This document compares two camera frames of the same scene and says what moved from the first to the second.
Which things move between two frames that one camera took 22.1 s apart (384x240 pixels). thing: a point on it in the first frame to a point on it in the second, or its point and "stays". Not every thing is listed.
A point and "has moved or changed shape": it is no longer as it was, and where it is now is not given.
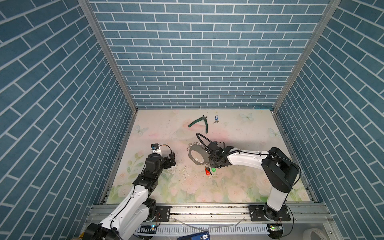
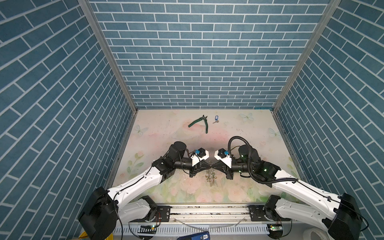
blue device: [204, 235] stays
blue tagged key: [216, 120] stays
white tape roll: [307, 233] stays
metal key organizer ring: [200, 148] has moved or changed shape
